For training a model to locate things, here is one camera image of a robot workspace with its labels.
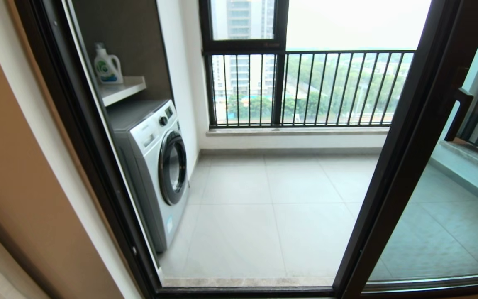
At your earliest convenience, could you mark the long black balcony railing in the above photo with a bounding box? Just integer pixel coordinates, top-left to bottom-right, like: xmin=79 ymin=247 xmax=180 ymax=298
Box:
xmin=204 ymin=50 xmax=416 ymax=128

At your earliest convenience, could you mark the dark bar door handle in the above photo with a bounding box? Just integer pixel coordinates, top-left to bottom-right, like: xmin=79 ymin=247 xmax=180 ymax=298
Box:
xmin=444 ymin=66 xmax=475 ymax=142

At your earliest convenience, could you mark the dark brown fixed glass door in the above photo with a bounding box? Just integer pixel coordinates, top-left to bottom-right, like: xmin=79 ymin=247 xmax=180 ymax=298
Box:
xmin=363 ymin=0 xmax=478 ymax=296

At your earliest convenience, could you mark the white wall shelf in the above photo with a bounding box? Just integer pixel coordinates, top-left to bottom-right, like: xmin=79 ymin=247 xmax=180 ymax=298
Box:
xmin=100 ymin=76 xmax=147 ymax=108

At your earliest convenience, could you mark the dark window frame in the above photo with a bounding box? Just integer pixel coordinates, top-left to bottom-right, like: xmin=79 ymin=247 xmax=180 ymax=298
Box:
xmin=199 ymin=0 xmax=289 ymax=127

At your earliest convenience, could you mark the grey high-rise building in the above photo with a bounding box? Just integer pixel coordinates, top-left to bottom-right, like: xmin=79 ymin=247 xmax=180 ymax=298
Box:
xmin=212 ymin=0 xmax=275 ymax=98

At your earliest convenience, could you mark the white detergent bottle green label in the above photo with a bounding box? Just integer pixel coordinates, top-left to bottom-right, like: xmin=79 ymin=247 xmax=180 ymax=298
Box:
xmin=94 ymin=43 xmax=124 ymax=86

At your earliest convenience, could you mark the dark brown sliding glass door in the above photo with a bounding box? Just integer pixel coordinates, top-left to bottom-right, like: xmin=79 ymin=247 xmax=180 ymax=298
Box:
xmin=332 ymin=0 xmax=478 ymax=299

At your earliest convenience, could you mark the grey stone window sill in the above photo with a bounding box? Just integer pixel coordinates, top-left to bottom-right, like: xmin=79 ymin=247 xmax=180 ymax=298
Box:
xmin=205 ymin=127 xmax=390 ymax=137
xmin=438 ymin=141 xmax=478 ymax=179

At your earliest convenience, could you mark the white front-load washing machine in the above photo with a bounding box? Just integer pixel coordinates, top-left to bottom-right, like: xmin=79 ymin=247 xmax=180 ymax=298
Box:
xmin=108 ymin=99 xmax=190 ymax=253

